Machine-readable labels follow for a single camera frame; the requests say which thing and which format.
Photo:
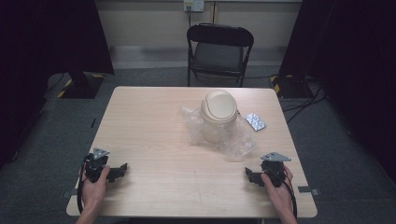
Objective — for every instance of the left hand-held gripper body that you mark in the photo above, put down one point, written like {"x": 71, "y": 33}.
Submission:
{"x": 99, "y": 161}

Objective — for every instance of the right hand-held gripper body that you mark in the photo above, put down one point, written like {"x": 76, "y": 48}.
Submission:
{"x": 274, "y": 168}

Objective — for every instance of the person's left hand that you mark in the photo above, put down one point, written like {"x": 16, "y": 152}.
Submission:
{"x": 93, "y": 193}

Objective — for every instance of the person's right hand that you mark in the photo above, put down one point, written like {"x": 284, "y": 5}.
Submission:
{"x": 278, "y": 196}

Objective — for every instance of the clear plastic bag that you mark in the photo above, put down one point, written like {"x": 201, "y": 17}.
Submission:
{"x": 236, "y": 143}

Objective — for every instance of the small black floor strip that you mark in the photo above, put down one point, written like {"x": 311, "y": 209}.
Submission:
{"x": 93, "y": 123}

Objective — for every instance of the grey tape strip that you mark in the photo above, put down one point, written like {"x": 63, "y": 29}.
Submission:
{"x": 308, "y": 189}

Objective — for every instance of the silver blister pack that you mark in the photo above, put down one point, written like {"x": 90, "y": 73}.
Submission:
{"x": 255, "y": 121}

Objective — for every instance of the beige swing-lid trash bin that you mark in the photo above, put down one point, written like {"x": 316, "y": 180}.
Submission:
{"x": 219, "y": 107}

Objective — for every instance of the black stand base striped tape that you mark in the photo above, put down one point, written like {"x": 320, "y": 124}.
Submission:
{"x": 289, "y": 87}
{"x": 81, "y": 85}

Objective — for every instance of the dark curtain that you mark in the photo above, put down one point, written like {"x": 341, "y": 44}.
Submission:
{"x": 37, "y": 62}
{"x": 351, "y": 62}

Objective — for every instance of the black folding chair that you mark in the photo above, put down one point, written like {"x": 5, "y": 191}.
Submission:
{"x": 218, "y": 56}

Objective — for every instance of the white wall outlet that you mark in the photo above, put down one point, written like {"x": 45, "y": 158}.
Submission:
{"x": 193, "y": 5}

